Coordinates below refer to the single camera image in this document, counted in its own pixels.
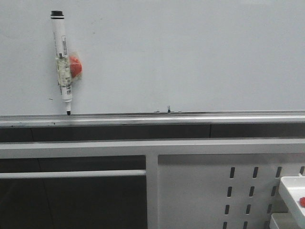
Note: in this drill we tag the small red object in bin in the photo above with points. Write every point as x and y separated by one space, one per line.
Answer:
302 202

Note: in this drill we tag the white perforated metal panel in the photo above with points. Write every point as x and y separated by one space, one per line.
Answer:
238 191

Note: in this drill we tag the white metal shelf frame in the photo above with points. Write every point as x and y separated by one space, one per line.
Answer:
152 149

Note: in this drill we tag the aluminium whiteboard marker tray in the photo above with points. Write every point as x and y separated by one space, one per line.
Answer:
155 118

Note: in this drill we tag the red round magnet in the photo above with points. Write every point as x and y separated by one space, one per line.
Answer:
75 66

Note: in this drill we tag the large white whiteboard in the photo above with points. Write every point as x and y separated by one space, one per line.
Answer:
141 56

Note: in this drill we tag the white black-tipped whiteboard marker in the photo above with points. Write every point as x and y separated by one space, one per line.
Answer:
62 58

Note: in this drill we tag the white plastic bin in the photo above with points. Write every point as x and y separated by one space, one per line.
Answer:
291 189

